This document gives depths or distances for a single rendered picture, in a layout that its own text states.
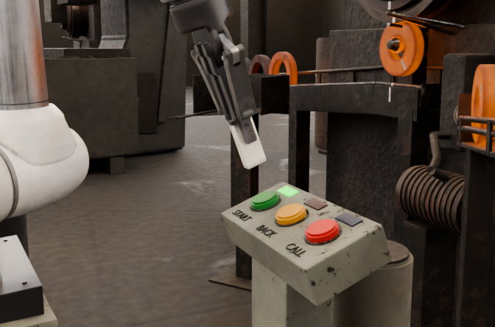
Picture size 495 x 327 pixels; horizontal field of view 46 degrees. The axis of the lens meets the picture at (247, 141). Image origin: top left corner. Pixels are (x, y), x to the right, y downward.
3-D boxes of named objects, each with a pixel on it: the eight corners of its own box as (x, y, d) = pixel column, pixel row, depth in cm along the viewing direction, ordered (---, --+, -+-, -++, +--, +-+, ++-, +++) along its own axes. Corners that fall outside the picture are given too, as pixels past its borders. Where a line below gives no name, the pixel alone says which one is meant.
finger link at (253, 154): (248, 113, 78) (250, 113, 78) (264, 159, 80) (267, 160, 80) (229, 122, 77) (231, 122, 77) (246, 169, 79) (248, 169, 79)
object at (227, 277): (225, 260, 224) (225, 73, 212) (287, 273, 211) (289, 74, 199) (195, 278, 207) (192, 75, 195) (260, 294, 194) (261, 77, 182)
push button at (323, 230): (328, 227, 71) (325, 214, 70) (348, 236, 67) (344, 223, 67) (302, 242, 69) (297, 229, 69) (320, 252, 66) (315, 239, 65)
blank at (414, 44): (381, 42, 173) (372, 42, 171) (411, 8, 160) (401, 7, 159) (400, 86, 167) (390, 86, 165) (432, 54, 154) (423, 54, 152)
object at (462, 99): (493, 146, 121) (495, 94, 121) (493, 146, 121) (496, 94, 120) (456, 145, 123) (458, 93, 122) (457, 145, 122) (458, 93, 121)
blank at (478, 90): (489, 157, 117) (471, 156, 117) (486, 89, 123) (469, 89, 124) (504, 122, 103) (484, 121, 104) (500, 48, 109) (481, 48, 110)
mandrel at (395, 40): (444, 43, 165) (437, 55, 168) (436, 33, 168) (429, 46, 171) (396, 43, 158) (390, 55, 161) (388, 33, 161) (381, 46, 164)
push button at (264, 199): (272, 198, 84) (268, 187, 84) (285, 205, 81) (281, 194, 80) (249, 210, 83) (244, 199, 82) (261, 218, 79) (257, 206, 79)
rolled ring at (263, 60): (266, 51, 236) (273, 51, 238) (247, 57, 253) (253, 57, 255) (269, 97, 237) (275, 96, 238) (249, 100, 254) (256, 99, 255)
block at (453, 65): (467, 145, 152) (473, 53, 148) (492, 150, 145) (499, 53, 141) (436, 148, 148) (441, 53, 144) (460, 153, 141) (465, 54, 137)
